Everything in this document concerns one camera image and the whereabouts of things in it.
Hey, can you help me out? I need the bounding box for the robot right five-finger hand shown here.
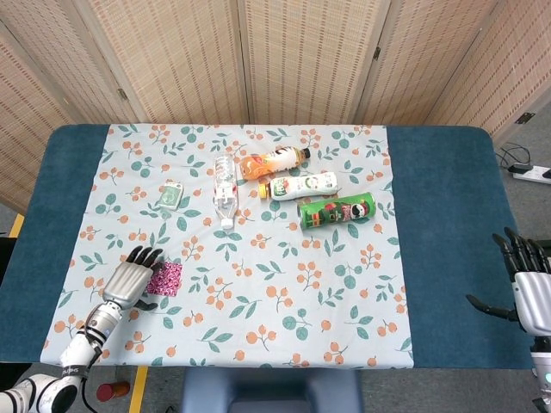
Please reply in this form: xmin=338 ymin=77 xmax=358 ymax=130
xmin=466 ymin=226 xmax=551 ymax=336

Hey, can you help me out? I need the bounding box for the robot left five-finger hand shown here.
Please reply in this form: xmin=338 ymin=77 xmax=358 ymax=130
xmin=102 ymin=246 xmax=165 ymax=311

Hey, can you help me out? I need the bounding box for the pink patterned foil packet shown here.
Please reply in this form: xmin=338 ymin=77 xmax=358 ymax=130
xmin=145 ymin=259 xmax=184 ymax=298

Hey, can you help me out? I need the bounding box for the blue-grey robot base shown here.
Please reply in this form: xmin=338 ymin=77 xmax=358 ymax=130
xmin=180 ymin=367 xmax=365 ymax=413

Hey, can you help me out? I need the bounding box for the green chewing gum pack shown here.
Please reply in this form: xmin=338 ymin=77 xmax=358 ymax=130
xmin=158 ymin=180 xmax=185 ymax=219

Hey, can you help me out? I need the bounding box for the red cylindrical can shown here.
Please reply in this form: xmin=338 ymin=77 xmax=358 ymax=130
xmin=96 ymin=380 xmax=131 ymax=403

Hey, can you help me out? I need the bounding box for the blue felt table cover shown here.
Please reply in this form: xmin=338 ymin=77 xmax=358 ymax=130
xmin=0 ymin=123 xmax=544 ymax=371

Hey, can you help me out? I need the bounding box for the white power strip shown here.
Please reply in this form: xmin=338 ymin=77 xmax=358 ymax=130
xmin=507 ymin=163 xmax=551 ymax=185

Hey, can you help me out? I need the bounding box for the floral leaf-and-fruit tablecloth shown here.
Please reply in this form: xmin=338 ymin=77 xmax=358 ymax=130
xmin=39 ymin=123 xmax=415 ymax=370

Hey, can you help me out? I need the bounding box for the clear plastic water bottle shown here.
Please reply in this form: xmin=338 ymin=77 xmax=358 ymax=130
xmin=214 ymin=154 xmax=239 ymax=231

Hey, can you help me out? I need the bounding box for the orange juice bottle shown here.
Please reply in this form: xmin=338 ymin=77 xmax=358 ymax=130
xmin=238 ymin=145 xmax=312 ymax=182

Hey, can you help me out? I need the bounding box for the white yellow-capped drink bottle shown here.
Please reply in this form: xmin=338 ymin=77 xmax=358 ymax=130
xmin=257 ymin=171 xmax=339 ymax=202

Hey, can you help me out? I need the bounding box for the green Pringles can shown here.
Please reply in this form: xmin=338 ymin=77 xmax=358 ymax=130
xmin=296 ymin=192 xmax=377 ymax=232

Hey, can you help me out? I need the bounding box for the woven folding screen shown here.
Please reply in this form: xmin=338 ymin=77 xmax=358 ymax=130
xmin=0 ymin=0 xmax=551 ymax=214

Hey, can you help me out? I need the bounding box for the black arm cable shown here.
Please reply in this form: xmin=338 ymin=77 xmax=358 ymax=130
xmin=79 ymin=335 xmax=104 ymax=412

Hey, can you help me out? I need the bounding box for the black power cable with plug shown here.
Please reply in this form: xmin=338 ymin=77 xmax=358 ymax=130
xmin=494 ymin=143 xmax=535 ymax=171

